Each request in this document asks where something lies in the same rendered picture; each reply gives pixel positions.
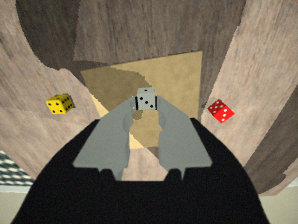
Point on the yellow die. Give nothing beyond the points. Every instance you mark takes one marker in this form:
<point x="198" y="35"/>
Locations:
<point x="59" y="104"/>

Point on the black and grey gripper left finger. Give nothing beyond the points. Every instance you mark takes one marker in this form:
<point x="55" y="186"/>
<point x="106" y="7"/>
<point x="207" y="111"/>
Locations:
<point x="101" y="145"/>

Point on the red die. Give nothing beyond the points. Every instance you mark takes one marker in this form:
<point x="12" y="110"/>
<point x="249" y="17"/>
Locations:
<point x="220" y="111"/>

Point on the tan flat mat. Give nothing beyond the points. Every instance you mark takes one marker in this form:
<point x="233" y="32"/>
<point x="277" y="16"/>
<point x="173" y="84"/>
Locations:
<point x="176" y="78"/>

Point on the grey die with black pips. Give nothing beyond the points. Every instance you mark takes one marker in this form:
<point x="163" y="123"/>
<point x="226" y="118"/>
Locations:
<point x="146" y="98"/>

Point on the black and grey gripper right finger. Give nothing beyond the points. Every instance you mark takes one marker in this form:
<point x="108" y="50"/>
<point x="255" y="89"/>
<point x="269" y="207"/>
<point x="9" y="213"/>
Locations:
<point x="202" y="158"/>

